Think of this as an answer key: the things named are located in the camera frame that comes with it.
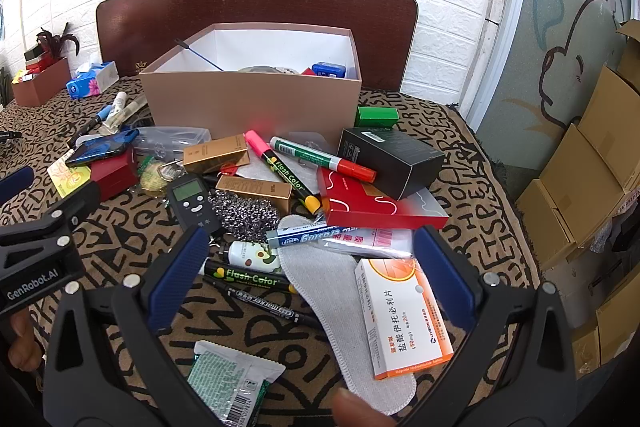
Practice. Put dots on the blue box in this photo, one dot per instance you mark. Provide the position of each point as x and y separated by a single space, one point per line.
329 70

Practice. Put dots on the open cardboard box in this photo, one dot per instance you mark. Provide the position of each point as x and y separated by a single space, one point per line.
631 42

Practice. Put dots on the white and orange medicine box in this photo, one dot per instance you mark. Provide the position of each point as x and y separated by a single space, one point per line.
405 322

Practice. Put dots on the dark red box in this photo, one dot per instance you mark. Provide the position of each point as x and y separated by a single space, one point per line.
114 174

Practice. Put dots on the clear plastic case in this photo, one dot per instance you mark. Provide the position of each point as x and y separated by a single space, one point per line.
170 141

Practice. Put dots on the blue and grey marker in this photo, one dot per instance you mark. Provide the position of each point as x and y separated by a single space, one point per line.
310 237

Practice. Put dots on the yellow-green box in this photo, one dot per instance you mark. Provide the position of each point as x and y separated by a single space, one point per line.
67 177

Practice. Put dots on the grey shoe insole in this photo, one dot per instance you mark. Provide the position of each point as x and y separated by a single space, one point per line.
325 307

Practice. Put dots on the yellow sponge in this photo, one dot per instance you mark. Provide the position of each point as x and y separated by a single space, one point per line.
152 177

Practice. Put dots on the black carton box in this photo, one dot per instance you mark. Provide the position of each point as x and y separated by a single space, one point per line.
390 162

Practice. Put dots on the white and pink packet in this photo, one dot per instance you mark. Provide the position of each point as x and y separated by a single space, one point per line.
385 241

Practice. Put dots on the black and blue wand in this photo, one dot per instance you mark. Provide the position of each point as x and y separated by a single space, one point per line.
200 56

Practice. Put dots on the person's left hand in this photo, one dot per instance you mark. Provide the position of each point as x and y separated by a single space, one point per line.
22 342

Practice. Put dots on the pink-capped black highlighter marker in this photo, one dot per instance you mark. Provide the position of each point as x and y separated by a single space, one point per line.
282 172

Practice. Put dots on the black remote with display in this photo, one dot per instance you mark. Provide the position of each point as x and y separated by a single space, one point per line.
192 204

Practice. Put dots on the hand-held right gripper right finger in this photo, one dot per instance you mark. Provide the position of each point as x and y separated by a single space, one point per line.
445 279

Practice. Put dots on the small green box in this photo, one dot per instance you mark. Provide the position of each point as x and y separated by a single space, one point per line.
376 117

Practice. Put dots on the white avocado-print bottle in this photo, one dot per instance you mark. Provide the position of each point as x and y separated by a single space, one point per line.
250 255

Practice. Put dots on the slim gold box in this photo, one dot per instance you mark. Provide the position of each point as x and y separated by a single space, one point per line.
255 188

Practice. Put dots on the green-label black marker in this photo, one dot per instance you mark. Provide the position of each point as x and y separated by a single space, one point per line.
250 278

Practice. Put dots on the dark red artificial plant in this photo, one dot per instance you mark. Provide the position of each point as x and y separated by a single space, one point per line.
55 39

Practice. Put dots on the phone with blue case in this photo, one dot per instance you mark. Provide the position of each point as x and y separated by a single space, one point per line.
100 148

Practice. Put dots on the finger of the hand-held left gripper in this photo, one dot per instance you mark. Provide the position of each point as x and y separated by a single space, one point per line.
15 184
55 214

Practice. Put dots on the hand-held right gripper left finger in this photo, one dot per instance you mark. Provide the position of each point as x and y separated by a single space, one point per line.
175 279

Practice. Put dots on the tan cardboard storage box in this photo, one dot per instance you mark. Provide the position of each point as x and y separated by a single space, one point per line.
250 107

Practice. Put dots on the white tube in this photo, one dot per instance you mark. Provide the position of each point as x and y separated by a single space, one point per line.
120 101

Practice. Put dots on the large gold box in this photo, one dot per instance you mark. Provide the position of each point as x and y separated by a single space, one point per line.
215 153

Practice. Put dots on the green sachet packet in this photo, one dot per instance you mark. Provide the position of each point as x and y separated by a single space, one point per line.
225 377

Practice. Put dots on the blue pen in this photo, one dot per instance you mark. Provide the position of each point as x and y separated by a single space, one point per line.
92 122

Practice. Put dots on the steel wool scourer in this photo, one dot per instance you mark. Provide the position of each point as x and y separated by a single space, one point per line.
245 217

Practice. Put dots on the small brown open box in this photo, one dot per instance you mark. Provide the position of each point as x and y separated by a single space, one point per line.
42 84

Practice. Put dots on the person's right hand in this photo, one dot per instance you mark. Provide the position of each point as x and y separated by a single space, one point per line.
357 409

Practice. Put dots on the clear glass bottle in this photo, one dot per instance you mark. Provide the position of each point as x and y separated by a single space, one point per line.
125 113

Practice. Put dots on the brown chair back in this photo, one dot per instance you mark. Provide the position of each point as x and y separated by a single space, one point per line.
150 22

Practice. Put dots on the blue tissue pack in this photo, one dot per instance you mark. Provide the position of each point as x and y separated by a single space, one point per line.
92 82

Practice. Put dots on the flat red box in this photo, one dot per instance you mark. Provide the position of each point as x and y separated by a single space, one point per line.
370 207

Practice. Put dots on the thin black marker pen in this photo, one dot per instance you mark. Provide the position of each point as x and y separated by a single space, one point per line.
270 306

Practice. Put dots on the green and red marker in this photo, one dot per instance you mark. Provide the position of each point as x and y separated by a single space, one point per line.
320 157

